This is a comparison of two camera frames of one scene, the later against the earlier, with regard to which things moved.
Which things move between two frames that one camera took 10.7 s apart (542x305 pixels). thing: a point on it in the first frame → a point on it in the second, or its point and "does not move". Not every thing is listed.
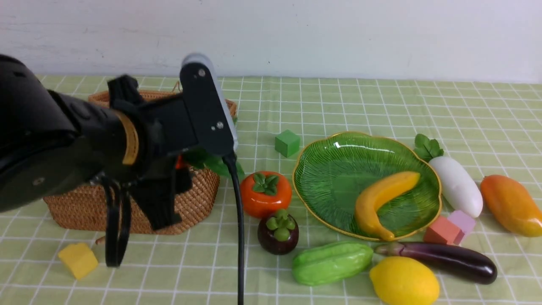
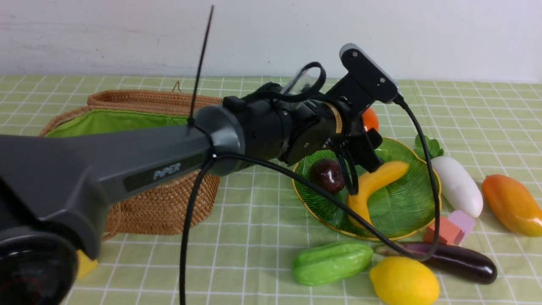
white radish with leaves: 457,188 does not move
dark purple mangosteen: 277,234 → 328,174
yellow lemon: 404,280 does not move
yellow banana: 376,194 → 358,197
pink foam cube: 465,223 does not move
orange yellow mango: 511,205 does not move
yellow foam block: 81,258 does not move
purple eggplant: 463,263 does not move
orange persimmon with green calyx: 263,193 → 370,119
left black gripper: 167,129 → 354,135
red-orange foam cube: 443,231 does not move
